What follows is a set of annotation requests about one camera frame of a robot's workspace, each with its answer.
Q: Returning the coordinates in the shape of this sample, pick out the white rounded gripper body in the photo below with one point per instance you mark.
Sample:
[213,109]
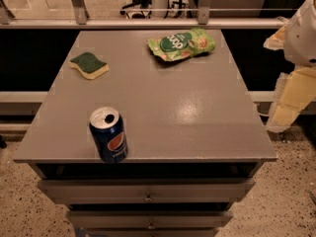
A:
[302,40]

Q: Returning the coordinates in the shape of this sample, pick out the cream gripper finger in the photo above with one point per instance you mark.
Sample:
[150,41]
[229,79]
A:
[276,40]
[293,93]

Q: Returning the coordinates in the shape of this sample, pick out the blue pepsi can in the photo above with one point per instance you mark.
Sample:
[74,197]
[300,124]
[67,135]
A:
[107,128]

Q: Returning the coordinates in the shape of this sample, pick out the green snack bag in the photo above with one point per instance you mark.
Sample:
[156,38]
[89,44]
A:
[183,45]

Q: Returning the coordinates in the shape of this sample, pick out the grey drawer cabinet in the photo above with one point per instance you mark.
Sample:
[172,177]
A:
[194,139]

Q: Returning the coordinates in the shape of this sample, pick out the black office chair base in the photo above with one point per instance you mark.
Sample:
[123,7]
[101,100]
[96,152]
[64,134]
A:
[136,4]

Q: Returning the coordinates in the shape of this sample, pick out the upper drawer knob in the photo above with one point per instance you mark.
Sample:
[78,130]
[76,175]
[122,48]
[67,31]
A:
[148,199]

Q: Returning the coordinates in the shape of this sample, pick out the drawer knob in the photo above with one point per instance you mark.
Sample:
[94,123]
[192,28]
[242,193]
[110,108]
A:
[151,226]
[148,199]

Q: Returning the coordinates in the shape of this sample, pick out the green yellow sponge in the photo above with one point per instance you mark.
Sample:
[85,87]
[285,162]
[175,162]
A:
[89,66]

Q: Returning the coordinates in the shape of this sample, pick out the lower drawer knob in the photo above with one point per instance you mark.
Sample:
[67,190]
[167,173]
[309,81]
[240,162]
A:
[151,226]

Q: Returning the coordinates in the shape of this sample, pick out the metal railing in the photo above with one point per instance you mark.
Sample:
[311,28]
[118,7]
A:
[82,14]

